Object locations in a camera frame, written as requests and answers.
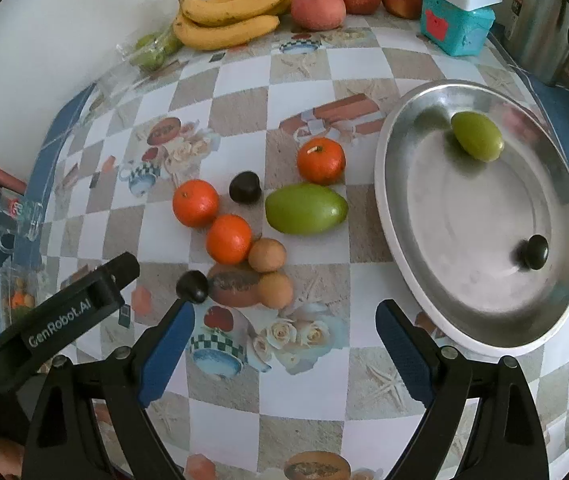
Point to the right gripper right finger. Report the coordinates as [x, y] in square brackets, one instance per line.
[506, 439]

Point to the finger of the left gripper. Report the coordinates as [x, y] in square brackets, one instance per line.
[61, 319]

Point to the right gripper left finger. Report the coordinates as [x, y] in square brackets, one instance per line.
[64, 441]

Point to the dark plum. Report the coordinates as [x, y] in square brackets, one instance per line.
[192, 286]
[245, 188]
[535, 252]

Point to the orange tangerine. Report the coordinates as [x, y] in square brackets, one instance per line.
[321, 161]
[229, 239]
[195, 203]

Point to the large green mango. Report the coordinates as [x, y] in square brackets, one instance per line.
[305, 209]

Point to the green jujube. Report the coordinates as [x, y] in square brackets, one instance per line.
[478, 136]

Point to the clear box of small fruits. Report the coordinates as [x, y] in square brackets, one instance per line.
[21, 290]

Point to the clear bag of green fruits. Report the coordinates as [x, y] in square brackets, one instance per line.
[150, 52]

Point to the glass mug with logo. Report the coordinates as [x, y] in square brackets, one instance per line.
[19, 217]

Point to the steel round basin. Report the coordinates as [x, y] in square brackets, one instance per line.
[456, 226]

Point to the checkered printed tablecloth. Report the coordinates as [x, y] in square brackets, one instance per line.
[325, 381]

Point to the bottom yellow banana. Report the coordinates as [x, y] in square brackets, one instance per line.
[222, 37]

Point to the middle yellow banana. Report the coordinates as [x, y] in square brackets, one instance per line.
[213, 14]

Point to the steel thermos jug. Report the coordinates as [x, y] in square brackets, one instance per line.
[537, 37]

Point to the teal plastic box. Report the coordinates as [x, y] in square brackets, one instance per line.
[456, 31]

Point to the pink apple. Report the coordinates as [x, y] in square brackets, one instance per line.
[318, 15]

